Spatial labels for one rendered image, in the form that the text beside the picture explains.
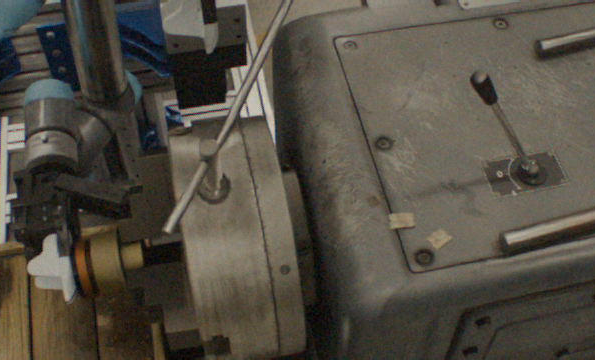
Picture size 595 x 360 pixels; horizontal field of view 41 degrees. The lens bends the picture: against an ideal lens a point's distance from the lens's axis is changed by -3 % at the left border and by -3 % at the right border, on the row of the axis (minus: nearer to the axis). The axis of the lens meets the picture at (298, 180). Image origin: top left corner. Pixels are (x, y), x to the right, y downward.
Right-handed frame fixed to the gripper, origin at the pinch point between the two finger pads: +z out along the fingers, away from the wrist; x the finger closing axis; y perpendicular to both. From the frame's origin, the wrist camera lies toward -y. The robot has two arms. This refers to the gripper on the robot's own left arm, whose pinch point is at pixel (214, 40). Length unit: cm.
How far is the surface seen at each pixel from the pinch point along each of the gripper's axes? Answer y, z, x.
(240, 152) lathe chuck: -1.0, 12.1, 5.4
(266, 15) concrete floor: -29, 82, -179
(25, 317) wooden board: 34, 45, -8
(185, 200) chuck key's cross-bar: 6.0, 9.1, 16.7
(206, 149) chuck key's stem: 3.0, 5.8, 13.1
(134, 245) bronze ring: 13.8, 24.7, 3.5
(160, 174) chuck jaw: 8.9, 16.6, 0.6
